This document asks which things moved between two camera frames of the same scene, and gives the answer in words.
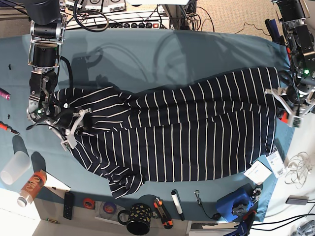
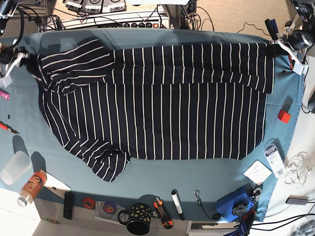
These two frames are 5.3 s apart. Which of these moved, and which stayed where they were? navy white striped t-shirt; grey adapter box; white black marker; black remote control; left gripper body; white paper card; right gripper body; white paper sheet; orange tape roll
Moved: left gripper body; navy white striped t-shirt; right gripper body
Stayed: black remote control; white paper sheet; grey adapter box; orange tape roll; white paper card; white black marker
